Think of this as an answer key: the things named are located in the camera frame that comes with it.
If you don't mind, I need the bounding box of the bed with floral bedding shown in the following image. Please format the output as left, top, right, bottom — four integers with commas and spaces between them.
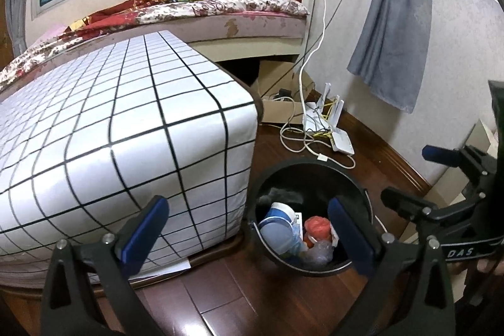
0, 0, 310, 93

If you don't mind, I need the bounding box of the white checked tablecloth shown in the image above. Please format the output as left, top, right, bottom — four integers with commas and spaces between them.
0, 30, 258, 277

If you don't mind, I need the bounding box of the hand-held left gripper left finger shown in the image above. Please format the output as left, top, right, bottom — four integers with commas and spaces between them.
39, 195, 170, 336

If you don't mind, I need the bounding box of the flat white modem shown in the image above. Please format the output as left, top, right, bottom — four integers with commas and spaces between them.
331, 130, 355, 156

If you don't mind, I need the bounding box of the wooden door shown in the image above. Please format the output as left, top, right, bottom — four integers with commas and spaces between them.
0, 0, 14, 59

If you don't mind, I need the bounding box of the bed with white base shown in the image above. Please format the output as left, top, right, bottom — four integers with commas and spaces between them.
0, 0, 312, 93

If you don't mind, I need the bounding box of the clear plastic bag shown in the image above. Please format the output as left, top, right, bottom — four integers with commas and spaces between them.
301, 239, 335, 266

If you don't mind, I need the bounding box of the black bucket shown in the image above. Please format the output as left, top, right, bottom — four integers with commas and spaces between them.
249, 158, 375, 278

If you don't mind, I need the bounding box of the long grey curtain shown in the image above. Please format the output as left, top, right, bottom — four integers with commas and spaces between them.
347, 0, 434, 113

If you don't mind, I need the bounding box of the pink bed sheet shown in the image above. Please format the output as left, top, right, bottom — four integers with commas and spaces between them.
24, 24, 67, 49

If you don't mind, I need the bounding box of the cardboard box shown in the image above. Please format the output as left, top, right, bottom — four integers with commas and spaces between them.
250, 58, 316, 124

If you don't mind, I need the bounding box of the person's right hand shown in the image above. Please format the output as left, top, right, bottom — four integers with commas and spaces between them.
449, 256, 504, 278

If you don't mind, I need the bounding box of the white router with antennas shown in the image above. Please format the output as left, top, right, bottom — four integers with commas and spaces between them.
303, 82, 344, 136

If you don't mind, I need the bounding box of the yellow network cable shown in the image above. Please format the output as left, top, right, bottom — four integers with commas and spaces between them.
315, 96, 341, 138

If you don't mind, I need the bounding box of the blue face mask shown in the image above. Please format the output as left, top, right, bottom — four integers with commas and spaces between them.
283, 218, 316, 256

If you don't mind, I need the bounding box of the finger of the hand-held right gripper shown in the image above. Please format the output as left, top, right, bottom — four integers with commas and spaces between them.
422, 145, 496, 176
380, 185, 450, 225

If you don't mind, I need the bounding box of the red plastic bag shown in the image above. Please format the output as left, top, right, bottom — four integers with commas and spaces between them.
304, 216, 331, 246

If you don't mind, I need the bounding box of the blue bowl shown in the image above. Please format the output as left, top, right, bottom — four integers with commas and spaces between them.
260, 201, 302, 254

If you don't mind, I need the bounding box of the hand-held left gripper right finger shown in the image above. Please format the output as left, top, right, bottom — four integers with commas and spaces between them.
328, 196, 457, 336

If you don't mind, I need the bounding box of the thin black cable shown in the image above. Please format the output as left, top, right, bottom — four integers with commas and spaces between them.
262, 0, 381, 96

